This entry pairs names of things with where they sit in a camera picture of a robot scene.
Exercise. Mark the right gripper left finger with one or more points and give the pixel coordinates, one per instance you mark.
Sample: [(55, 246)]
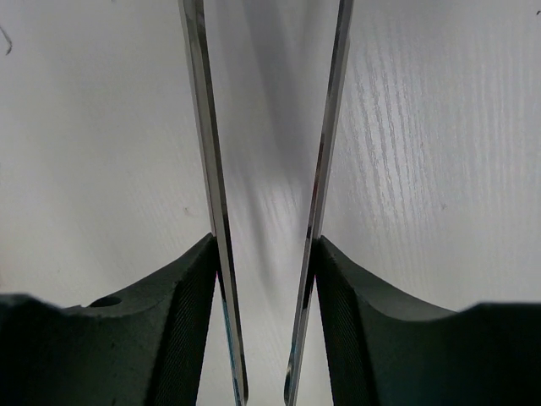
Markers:
[(143, 345)]

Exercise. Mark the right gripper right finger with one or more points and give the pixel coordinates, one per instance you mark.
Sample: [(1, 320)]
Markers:
[(386, 347)]

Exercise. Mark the metal tweezers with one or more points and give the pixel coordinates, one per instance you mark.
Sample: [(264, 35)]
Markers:
[(196, 44)]

